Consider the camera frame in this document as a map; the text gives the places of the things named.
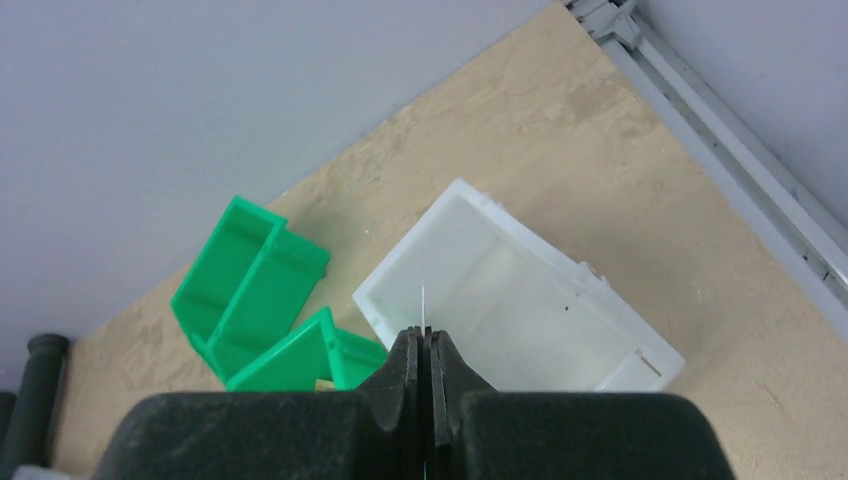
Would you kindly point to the aluminium frame rail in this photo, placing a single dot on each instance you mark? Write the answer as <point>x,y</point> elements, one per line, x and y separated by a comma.
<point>802,234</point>

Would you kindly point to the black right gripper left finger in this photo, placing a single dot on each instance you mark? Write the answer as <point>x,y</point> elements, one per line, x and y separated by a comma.
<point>365,433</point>

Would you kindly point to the large green plastic bin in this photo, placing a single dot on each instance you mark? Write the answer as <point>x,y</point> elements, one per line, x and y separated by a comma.
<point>246,287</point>

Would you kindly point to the silver VIP card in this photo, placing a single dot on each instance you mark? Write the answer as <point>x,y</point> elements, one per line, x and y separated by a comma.
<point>423,300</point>

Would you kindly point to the clear white plastic bin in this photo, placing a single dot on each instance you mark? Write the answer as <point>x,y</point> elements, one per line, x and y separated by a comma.
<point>523,315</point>

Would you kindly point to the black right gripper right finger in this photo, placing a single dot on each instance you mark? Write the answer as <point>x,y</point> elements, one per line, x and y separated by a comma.
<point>481,433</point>

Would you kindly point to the small green plastic bin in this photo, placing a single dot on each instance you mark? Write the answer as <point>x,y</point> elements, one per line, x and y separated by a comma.
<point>317,350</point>

